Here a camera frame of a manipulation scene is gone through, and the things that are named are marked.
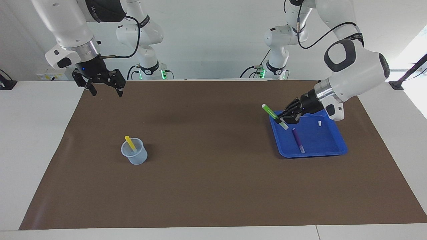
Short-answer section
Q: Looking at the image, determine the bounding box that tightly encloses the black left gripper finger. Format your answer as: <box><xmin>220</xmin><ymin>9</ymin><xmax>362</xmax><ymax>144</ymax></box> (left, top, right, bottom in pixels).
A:
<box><xmin>275</xmin><ymin>111</ymin><xmax>303</xmax><ymax>124</ymax></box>
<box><xmin>283</xmin><ymin>99</ymin><xmax>304</xmax><ymax>116</ymax></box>

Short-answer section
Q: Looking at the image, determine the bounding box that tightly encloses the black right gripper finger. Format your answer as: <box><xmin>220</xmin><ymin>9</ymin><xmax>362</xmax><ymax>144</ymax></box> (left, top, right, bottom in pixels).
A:
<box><xmin>107</xmin><ymin>69</ymin><xmax>127</xmax><ymax>98</ymax></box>
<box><xmin>72</xmin><ymin>69</ymin><xmax>98</xmax><ymax>97</ymax></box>

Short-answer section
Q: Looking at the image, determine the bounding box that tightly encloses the purple marker pen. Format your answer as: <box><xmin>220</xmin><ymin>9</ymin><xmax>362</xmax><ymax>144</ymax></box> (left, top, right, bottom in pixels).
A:
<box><xmin>292</xmin><ymin>128</ymin><xmax>306</xmax><ymax>154</ymax></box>

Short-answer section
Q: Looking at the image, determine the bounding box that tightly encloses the green marker pen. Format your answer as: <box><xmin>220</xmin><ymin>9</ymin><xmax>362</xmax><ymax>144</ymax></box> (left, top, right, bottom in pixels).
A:
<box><xmin>262</xmin><ymin>104</ymin><xmax>289</xmax><ymax>130</ymax></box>

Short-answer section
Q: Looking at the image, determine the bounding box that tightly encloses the yellow marker pen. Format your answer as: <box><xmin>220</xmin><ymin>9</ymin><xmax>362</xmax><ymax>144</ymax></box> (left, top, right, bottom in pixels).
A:
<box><xmin>125</xmin><ymin>136</ymin><xmax>138</xmax><ymax>153</ymax></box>

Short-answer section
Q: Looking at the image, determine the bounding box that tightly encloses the blue plastic tray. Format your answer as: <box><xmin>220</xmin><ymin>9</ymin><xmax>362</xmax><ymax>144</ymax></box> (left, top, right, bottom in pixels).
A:
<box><xmin>269</xmin><ymin>109</ymin><xmax>348</xmax><ymax>158</ymax></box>

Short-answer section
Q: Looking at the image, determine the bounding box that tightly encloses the white socket box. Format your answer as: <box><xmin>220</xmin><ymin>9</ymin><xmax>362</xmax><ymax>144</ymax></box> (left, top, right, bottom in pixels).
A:
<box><xmin>35</xmin><ymin>67</ymin><xmax>75</xmax><ymax>81</ymax></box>

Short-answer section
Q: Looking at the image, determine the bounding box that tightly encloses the translucent plastic cup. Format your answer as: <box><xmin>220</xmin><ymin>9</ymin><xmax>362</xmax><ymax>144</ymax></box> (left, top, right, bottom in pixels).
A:
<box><xmin>121</xmin><ymin>138</ymin><xmax>148</xmax><ymax>165</ymax></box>

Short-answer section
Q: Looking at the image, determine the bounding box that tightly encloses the black table clamp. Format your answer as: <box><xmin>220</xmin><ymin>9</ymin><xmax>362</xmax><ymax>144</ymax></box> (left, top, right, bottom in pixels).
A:
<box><xmin>0</xmin><ymin>69</ymin><xmax>18</xmax><ymax>90</ymax></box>

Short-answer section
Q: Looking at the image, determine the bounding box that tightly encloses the brown table mat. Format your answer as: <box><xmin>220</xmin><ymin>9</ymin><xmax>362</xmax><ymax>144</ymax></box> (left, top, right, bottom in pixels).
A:
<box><xmin>19</xmin><ymin>79</ymin><xmax>427</xmax><ymax>230</ymax></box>

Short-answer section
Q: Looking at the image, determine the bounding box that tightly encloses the black right base cable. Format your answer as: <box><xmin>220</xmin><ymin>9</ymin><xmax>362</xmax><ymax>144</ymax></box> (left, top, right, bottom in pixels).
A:
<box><xmin>127</xmin><ymin>64</ymin><xmax>140</xmax><ymax>80</ymax></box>

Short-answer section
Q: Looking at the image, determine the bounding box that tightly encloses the black base cable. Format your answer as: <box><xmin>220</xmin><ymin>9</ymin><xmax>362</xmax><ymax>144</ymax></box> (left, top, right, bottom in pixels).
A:
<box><xmin>240</xmin><ymin>52</ymin><xmax>271</xmax><ymax>79</ymax></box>
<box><xmin>127</xmin><ymin>64</ymin><xmax>140</xmax><ymax>80</ymax></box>

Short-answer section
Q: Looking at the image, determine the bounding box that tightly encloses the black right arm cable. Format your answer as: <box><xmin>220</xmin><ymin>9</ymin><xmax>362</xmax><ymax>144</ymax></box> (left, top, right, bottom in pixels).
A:
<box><xmin>100</xmin><ymin>15</ymin><xmax>140</xmax><ymax>60</ymax></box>

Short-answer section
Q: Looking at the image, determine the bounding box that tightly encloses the black left base cable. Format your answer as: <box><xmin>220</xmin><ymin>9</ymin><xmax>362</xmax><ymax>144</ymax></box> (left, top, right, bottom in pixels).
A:
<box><xmin>240</xmin><ymin>52</ymin><xmax>271</xmax><ymax>79</ymax></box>

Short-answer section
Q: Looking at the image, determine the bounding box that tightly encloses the black camera stand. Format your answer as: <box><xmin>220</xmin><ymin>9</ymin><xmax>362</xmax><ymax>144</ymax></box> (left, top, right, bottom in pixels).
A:
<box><xmin>389</xmin><ymin>53</ymin><xmax>427</xmax><ymax>91</ymax></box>

